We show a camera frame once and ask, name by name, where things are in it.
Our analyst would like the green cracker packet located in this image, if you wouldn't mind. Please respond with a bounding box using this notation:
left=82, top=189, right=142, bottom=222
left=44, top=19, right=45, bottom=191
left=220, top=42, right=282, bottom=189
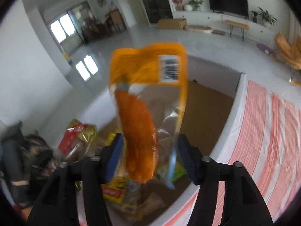
left=157, top=161, right=188, bottom=184

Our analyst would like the orange snack bag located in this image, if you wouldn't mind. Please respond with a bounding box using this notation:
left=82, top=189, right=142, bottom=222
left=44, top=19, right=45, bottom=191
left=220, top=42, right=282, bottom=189
left=109, top=42, right=188, bottom=189

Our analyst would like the yellow chicken snack bag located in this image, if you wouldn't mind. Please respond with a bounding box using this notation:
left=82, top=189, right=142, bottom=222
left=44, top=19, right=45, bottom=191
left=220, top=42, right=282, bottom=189
left=102, top=133, right=128, bottom=204

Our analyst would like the brown nut snack bag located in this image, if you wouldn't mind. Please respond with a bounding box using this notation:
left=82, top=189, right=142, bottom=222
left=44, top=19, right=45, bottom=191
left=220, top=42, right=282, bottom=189
left=58, top=119, right=97, bottom=162

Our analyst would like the orange lounge chair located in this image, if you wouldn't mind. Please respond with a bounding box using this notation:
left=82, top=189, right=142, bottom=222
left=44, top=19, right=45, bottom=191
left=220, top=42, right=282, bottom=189
left=274, top=33, right=300, bottom=86

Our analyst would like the small wooden bench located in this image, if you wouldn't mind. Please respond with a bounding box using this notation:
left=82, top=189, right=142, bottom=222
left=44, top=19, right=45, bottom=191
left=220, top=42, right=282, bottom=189
left=225, top=19, right=251, bottom=42

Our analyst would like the white tv cabinet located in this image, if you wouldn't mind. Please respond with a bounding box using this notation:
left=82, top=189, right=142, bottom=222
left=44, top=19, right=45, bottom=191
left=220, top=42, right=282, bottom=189
left=173, top=11, right=275, bottom=44

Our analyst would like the potted green plant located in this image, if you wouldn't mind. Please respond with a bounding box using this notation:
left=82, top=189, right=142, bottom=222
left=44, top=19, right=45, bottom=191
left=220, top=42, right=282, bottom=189
left=258, top=7, right=278, bottom=26

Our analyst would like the brown cardboard box on floor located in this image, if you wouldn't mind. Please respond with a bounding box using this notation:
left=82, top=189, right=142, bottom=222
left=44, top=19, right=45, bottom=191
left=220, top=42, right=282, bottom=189
left=157, top=18, right=187, bottom=30

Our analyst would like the black television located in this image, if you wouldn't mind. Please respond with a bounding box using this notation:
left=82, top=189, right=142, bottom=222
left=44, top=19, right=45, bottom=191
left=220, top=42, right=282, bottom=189
left=209, top=0, right=249, bottom=18

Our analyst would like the red flower vase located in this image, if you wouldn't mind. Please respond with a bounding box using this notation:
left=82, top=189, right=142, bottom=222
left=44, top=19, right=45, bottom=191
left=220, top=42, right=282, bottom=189
left=171, top=0, right=184, bottom=11

